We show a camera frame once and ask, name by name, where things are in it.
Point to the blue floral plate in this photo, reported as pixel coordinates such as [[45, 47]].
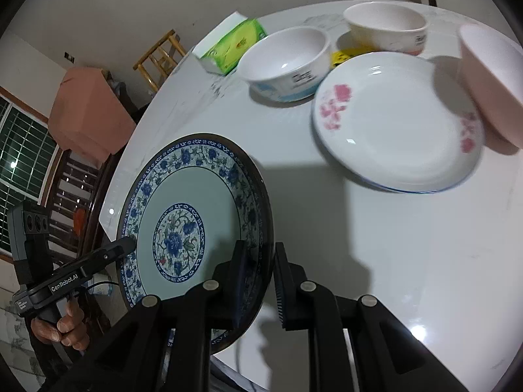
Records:
[[192, 188]]

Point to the round yellow warning sticker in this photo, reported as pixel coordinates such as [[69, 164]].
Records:
[[341, 56]]

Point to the white plate with pink flowers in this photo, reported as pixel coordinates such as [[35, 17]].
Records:
[[392, 130]]

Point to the bamboo chair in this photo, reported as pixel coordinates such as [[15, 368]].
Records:
[[157, 59]]

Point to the green tissue pack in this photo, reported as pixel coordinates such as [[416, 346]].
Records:
[[235, 43]]

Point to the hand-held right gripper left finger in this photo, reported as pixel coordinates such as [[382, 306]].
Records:
[[241, 271]]

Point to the cream bowl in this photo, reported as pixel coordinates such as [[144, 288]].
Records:
[[384, 20]]

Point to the pink bowl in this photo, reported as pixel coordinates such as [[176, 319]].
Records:
[[494, 81]]

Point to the person's left hand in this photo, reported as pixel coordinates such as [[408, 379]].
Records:
[[71, 322]]

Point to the white bowl with blue print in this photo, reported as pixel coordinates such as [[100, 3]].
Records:
[[282, 53]]

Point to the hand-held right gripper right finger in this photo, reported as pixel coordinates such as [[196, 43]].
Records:
[[282, 286]]

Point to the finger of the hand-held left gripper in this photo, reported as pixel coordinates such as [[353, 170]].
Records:
[[118, 249]]

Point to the barred window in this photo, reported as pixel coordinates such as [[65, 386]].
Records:
[[24, 151]]

